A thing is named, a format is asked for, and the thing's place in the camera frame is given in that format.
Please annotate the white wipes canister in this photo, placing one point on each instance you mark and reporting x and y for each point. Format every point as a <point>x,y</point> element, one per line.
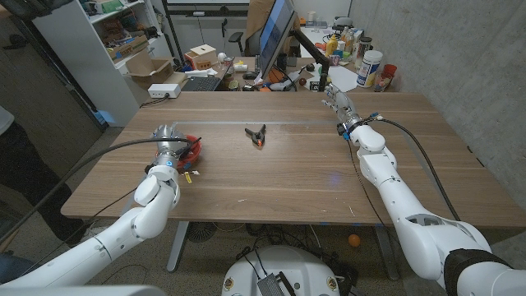
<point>369,70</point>

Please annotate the white paper sheet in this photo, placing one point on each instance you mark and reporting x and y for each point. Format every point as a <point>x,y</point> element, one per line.
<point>345,78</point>

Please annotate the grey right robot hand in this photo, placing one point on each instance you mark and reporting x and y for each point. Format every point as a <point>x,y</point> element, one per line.
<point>345,109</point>

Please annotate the white power box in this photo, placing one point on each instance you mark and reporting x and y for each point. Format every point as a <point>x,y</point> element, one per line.
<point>164,90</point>

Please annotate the white shelf unit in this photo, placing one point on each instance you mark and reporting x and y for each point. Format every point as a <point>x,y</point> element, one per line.
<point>82,53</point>

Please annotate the orange basketball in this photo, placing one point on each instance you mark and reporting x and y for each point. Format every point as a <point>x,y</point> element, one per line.
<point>276,76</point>

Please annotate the yellow bottle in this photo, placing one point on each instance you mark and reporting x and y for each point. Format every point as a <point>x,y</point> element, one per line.
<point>331,47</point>

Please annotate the small lidded cardboard box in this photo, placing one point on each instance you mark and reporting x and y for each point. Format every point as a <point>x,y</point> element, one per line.
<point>201,55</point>

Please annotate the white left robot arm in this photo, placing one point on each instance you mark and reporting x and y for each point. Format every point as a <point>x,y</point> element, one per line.
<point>148,218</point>

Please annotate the clear jar black lid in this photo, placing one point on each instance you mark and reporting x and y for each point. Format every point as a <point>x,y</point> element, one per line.
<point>363,47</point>

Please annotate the black orange-tipped spring clamp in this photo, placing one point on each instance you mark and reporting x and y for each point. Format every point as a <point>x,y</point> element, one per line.
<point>258,135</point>

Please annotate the black keyboard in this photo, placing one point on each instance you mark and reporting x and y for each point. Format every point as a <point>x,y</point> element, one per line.
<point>201,84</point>

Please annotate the green box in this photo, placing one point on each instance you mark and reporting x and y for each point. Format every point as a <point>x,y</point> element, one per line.
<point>109,6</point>

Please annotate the black-framed whiteboard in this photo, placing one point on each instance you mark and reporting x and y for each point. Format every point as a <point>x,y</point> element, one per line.
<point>205,12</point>

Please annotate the labelled cardboard box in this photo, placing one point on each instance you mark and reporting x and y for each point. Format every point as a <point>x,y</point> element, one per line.
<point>129,47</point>

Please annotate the black computer monitor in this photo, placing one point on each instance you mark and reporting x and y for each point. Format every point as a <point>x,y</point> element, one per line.
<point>275,33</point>

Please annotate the black office chair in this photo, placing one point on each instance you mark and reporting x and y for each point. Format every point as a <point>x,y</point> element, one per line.
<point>236,38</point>

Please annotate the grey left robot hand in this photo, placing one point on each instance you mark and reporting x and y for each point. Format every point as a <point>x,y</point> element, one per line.
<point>168,140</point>

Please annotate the open cardboard box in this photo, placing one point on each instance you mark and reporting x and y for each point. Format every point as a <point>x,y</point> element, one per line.
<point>146,67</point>

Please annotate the blue plastic piece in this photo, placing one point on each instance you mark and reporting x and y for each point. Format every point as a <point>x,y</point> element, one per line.
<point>104,117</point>

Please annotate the red bowl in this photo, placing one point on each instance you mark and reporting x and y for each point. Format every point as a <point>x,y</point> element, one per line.
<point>195,159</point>

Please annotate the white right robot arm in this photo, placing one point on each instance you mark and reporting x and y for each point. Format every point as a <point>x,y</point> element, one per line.
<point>402,205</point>

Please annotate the grey ribbed heat sink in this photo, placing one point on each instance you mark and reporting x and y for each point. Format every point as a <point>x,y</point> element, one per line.
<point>269,285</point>

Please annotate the small orange ball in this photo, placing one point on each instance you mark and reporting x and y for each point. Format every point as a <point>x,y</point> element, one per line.
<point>354,240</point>

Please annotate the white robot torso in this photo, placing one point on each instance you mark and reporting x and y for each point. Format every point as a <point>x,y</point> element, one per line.
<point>296,267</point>

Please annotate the person in dark trousers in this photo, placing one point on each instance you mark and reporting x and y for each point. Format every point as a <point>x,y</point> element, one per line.
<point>24,172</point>

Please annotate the tan jacket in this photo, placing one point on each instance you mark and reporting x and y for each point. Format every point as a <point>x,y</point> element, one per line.
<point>257,20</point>

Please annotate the grey table leg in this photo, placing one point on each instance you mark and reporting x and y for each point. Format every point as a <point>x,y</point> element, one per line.
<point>384,251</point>
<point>177,246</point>

